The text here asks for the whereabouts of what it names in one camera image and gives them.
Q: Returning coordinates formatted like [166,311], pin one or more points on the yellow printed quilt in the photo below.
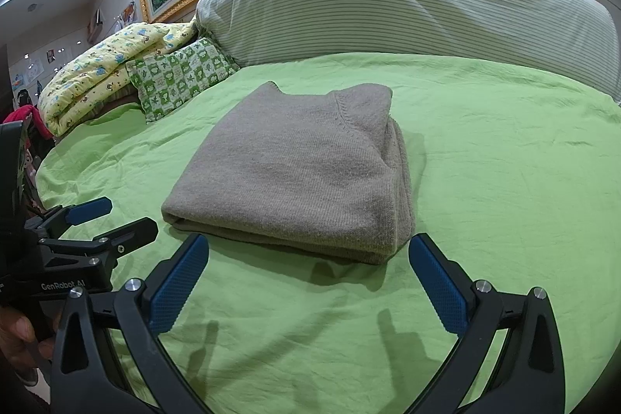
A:
[102,69]

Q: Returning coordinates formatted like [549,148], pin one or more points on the green bed sheet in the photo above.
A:
[509,200]

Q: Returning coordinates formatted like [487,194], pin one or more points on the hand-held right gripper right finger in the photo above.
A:
[440,290]

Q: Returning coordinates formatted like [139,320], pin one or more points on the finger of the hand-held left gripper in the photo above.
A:
[131,233]
[90,208]

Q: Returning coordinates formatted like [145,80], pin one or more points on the beige and brown knit sweater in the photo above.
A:
[291,176]

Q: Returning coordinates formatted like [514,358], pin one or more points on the green patterned pillow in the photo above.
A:
[182,74]

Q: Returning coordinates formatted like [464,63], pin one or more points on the person's left hand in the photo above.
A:
[14,336]

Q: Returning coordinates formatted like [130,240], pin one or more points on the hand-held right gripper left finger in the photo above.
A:
[178,285]

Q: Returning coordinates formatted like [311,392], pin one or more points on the striped white headboard cushion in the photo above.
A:
[412,1]

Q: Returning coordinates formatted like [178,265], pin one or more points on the red cloth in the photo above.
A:
[24,115]

